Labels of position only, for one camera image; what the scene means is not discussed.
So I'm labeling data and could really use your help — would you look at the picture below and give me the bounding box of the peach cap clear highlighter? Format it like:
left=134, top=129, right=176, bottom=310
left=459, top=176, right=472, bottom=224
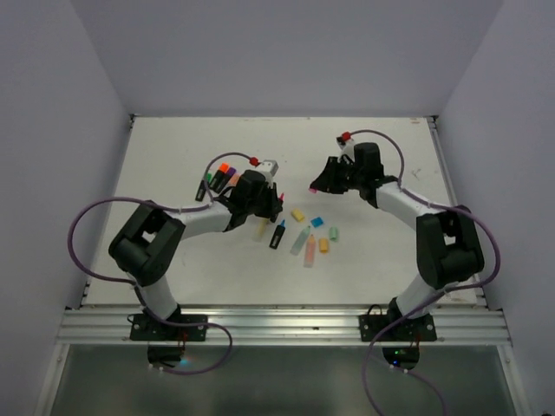
left=228, top=173, right=240, bottom=186

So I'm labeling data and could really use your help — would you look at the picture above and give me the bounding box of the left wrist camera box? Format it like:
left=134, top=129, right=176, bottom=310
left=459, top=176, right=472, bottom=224
left=255, top=159, right=279, bottom=185

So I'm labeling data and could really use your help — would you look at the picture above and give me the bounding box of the purple cap black highlighter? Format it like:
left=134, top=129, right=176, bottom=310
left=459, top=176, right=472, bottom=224
left=217, top=167, right=236, bottom=192

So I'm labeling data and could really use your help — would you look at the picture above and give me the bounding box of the pastel green cap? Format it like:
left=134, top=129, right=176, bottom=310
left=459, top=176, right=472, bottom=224
left=329, top=226, right=339, bottom=242

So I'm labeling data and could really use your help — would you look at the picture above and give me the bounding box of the blue cap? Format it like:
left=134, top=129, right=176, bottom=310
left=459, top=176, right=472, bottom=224
left=310, top=217, right=323, bottom=228

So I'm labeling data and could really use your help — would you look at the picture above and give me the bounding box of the pastel yellow cap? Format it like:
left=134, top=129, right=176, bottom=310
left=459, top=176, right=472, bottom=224
left=291, top=209, right=304, bottom=222

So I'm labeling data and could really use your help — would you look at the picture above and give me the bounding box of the green cap black highlighter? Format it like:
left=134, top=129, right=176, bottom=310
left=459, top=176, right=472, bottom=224
left=195, top=172, right=212, bottom=202

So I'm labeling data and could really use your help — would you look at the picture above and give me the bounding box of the pastel orange cap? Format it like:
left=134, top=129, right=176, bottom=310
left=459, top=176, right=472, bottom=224
left=318, top=237, right=330, bottom=253

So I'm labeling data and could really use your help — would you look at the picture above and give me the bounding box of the pastel orange highlighter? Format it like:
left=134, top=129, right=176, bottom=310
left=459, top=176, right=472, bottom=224
left=304, top=234, right=316, bottom=268

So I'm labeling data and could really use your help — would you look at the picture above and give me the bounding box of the aluminium rail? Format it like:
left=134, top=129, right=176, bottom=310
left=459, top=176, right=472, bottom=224
left=55, top=305, right=512, bottom=347

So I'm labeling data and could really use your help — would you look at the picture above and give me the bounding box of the pastel yellow highlighter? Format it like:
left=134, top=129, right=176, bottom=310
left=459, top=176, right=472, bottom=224
left=252, top=218, right=269, bottom=242

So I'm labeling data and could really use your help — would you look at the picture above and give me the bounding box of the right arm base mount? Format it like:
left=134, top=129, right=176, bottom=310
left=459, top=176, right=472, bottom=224
left=358, top=304, right=439, bottom=372

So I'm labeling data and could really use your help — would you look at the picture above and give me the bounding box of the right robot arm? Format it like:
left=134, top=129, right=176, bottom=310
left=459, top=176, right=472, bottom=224
left=310, top=140, right=485, bottom=341

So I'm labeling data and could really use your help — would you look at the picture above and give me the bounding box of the blue black highlighter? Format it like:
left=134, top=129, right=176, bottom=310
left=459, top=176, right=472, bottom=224
left=269, top=219, right=286, bottom=250

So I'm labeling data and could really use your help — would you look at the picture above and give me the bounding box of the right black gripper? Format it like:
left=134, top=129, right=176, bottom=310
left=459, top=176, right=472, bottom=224
left=311, top=155, right=364, bottom=193

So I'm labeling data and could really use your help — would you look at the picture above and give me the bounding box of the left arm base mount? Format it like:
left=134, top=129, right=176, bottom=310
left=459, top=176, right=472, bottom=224
left=127, top=313, right=207, bottom=367

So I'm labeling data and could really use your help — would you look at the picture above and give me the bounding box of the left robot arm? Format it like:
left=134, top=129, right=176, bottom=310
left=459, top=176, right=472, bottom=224
left=108, top=166, right=283, bottom=341

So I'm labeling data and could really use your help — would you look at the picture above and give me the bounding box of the orange cap black highlighter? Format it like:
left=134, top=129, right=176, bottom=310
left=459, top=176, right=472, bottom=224
left=210, top=163, right=230, bottom=192

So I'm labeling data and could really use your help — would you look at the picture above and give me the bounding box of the pastel green highlighter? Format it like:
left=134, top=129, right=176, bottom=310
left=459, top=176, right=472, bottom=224
left=290, top=226, right=311, bottom=256

